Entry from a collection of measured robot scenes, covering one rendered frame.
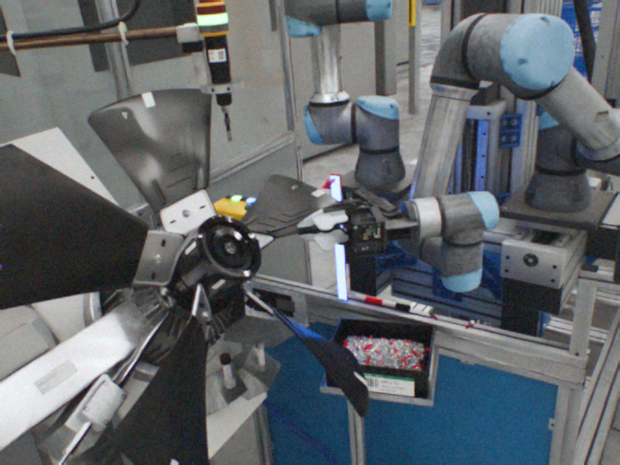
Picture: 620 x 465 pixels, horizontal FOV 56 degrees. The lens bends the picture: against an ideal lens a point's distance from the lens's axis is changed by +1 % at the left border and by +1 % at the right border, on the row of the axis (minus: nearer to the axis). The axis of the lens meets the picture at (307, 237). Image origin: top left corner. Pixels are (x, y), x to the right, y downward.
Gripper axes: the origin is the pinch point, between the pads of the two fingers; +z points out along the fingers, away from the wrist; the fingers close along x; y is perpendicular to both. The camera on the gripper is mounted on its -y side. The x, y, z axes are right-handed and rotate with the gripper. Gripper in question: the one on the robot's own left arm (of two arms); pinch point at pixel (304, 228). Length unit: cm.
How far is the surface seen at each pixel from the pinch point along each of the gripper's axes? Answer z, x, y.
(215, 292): 16.3, -0.5, 17.5
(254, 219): 9.2, -1.5, -3.1
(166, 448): 22.9, 5.5, 41.6
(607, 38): -126, 4, -116
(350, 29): -85, 60, -441
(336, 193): -9.4, 5.4, -22.8
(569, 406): -52, 45, 13
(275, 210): 5.0, -1.2, -6.0
